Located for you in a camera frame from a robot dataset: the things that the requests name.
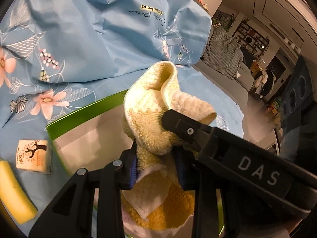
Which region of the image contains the black and white object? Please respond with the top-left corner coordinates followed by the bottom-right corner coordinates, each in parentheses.
top-left (255, 67), bottom-right (278, 98)

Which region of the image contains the dark wall shelf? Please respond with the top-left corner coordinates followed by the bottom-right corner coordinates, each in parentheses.
top-left (233, 17), bottom-right (270, 55)

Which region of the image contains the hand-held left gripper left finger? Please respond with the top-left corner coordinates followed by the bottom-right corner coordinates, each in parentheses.
top-left (28, 141), bottom-right (138, 238)

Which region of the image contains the blue floral bedsheet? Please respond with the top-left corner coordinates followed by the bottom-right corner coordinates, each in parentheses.
top-left (0, 0), bottom-right (245, 238)

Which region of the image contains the green box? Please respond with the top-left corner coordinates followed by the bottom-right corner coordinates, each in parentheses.
top-left (46, 90), bottom-right (223, 238)

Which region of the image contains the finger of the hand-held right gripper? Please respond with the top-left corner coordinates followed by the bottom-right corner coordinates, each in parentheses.
top-left (161, 109), bottom-right (214, 154)

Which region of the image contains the cream tree print tissue pack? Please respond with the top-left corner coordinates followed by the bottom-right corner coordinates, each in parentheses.
top-left (15, 139), bottom-right (53, 174)

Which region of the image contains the yellow sponge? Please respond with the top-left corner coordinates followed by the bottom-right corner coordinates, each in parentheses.
top-left (0, 160), bottom-right (38, 225)

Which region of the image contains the grey sofa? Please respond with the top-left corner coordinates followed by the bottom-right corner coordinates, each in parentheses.
top-left (196, 62), bottom-right (255, 100)

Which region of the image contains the grey striped blanket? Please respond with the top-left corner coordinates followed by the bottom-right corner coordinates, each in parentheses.
top-left (202, 26), bottom-right (244, 80)

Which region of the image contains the yellow terry towel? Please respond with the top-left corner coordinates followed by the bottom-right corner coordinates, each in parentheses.
top-left (121, 61), bottom-right (218, 230)

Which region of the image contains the blue floral pillow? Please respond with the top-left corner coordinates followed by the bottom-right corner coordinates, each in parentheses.
top-left (85, 0), bottom-right (213, 80)

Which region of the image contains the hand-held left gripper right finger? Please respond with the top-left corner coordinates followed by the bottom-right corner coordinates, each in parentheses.
top-left (173, 150), bottom-right (250, 238)

